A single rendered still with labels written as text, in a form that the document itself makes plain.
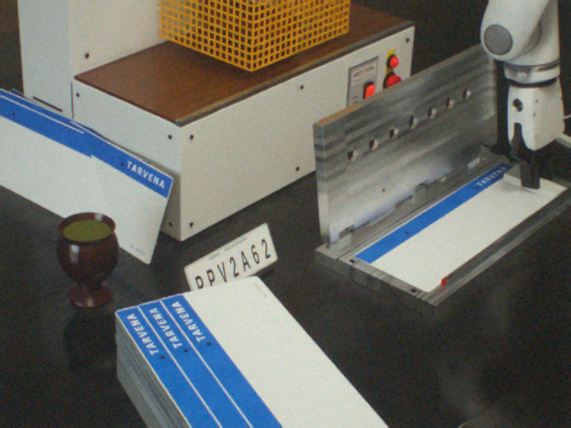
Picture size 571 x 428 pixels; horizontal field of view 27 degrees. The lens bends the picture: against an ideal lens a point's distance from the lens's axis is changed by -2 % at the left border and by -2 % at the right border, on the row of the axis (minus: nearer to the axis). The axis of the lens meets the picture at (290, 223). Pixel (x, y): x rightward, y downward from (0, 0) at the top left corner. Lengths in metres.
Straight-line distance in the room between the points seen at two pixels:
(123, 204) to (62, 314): 0.21
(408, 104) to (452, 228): 0.19
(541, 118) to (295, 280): 0.46
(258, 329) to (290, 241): 0.38
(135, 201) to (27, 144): 0.25
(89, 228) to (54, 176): 0.26
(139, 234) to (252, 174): 0.21
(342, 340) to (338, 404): 0.27
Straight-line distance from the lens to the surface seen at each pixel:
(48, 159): 1.83
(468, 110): 1.91
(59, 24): 1.76
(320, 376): 1.32
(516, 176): 1.90
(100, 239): 1.54
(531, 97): 1.80
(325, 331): 1.56
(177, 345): 1.36
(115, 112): 1.72
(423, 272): 1.65
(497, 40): 1.72
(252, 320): 1.40
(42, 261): 1.70
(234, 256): 1.61
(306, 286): 1.64
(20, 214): 1.81
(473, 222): 1.79
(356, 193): 1.68
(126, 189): 1.71
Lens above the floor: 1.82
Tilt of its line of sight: 31 degrees down
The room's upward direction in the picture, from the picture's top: 3 degrees clockwise
